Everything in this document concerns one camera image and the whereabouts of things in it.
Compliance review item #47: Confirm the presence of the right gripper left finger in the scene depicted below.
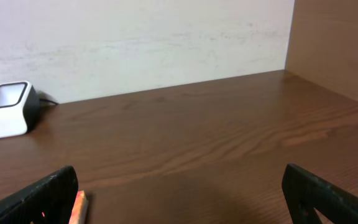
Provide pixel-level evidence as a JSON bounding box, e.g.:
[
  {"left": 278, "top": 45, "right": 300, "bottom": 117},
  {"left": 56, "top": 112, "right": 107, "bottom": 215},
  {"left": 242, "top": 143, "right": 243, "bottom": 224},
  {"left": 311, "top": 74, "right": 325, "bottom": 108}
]
[{"left": 0, "top": 166, "right": 78, "bottom": 223}]

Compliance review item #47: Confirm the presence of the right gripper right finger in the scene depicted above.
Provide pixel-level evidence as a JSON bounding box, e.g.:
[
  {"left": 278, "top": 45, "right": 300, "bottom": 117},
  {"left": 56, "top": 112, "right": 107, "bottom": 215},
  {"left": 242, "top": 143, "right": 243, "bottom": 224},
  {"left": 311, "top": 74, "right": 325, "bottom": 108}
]
[{"left": 282, "top": 164, "right": 358, "bottom": 224}]

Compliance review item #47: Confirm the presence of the wet wipes packet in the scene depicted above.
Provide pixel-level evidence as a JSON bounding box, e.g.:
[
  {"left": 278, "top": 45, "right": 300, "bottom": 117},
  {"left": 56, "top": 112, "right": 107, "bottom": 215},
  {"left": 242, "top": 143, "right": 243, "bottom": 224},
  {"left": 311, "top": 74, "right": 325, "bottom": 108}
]
[{"left": 69, "top": 190, "right": 88, "bottom": 224}]

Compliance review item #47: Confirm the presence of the white barcode scanner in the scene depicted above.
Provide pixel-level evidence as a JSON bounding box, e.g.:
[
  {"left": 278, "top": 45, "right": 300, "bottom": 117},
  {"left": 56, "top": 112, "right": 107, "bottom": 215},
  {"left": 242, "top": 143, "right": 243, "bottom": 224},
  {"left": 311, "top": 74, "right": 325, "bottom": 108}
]
[{"left": 0, "top": 81, "right": 40, "bottom": 138}]

